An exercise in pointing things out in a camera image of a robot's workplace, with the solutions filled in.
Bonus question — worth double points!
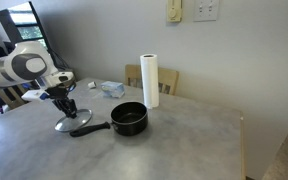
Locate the glass lid with black knob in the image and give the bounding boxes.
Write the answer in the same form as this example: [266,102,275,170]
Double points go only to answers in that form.
[54,108,94,133]

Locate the grey leaning board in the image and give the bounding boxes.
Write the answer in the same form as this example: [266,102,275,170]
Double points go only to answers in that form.
[0,9,26,46]

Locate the white paper towel roll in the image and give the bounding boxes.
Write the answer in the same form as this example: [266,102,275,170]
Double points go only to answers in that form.
[139,53,161,110]

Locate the beige wall thermostat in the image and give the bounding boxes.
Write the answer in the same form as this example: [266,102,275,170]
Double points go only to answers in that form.
[165,0,183,24]

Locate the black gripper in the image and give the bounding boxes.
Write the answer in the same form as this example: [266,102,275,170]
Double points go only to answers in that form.
[44,83,79,120]

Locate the slatted wooden chair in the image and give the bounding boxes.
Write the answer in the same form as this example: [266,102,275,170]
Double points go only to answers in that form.
[0,84,31,110]

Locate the black framed window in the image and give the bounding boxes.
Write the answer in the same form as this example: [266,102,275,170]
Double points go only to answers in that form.
[7,1,53,51]

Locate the wooden chair with cutout back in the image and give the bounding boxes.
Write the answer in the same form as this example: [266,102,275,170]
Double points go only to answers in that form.
[124,64,180,97]

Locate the black pot with long handle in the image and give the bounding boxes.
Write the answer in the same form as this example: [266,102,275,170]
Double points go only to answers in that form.
[69,101,149,138]

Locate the white light switch plate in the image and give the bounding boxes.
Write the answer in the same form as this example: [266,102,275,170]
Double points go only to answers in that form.
[192,0,220,23]

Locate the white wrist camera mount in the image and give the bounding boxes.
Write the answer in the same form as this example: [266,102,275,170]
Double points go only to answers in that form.
[21,88,50,102]

